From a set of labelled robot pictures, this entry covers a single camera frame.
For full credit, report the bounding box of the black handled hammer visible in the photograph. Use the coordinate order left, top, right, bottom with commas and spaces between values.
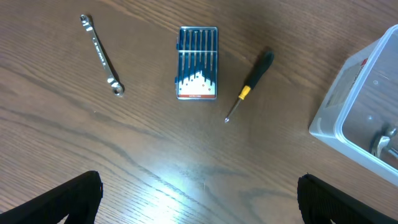
371, 126, 397, 159

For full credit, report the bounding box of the blue precision screwdriver set case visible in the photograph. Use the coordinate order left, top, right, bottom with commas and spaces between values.
175, 26, 218, 100

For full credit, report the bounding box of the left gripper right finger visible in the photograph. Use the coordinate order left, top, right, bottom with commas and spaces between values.
297, 174, 397, 224

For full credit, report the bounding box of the clear plastic container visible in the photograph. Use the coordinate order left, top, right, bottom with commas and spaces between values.
309, 26, 397, 185

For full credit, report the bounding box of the silver ring wrench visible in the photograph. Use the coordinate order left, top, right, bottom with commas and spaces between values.
79, 14, 124, 97

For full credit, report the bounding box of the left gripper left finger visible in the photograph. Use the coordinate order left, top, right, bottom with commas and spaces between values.
1, 170, 103, 224

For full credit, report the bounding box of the black yellow screwdriver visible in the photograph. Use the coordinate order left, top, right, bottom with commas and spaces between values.
224, 51, 274, 123

